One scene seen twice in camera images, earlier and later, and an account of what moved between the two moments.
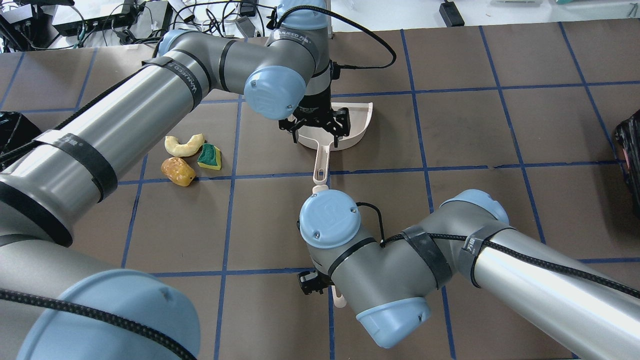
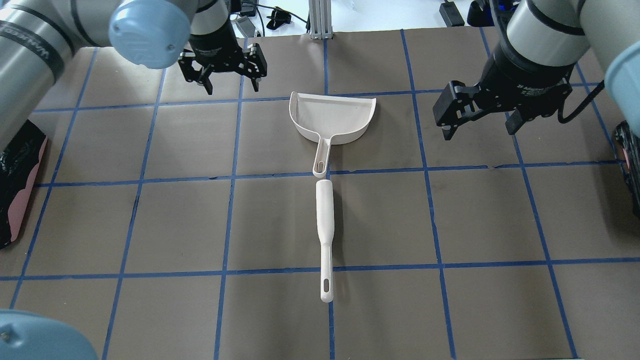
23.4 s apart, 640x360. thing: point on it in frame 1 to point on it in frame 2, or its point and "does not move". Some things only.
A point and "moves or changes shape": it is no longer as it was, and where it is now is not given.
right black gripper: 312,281 to 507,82
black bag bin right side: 627,134 does not move
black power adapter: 450,14 does not move
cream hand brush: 342,302 moves or changes shape
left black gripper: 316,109 to 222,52
